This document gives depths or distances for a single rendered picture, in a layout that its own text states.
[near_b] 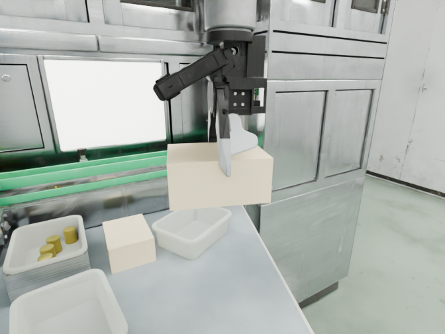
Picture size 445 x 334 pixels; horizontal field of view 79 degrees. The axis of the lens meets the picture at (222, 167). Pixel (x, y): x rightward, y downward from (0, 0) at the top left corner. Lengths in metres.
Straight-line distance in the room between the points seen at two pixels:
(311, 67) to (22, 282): 1.11
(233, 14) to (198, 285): 0.60
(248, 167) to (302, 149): 0.80
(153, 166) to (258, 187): 0.67
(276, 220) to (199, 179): 0.84
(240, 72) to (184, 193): 0.20
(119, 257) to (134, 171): 0.35
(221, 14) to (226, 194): 0.25
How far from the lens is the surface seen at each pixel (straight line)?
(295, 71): 1.09
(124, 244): 0.79
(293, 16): 1.11
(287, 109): 1.09
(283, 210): 1.22
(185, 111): 1.27
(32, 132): 1.14
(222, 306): 0.69
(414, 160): 3.78
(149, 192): 1.05
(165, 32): 1.23
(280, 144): 1.10
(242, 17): 0.42
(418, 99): 3.72
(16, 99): 1.13
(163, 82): 0.40
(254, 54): 0.44
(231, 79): 0.41
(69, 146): 1.15
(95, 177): 1.02
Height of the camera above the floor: 1.25
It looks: 18 degrees down
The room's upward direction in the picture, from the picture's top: straight up
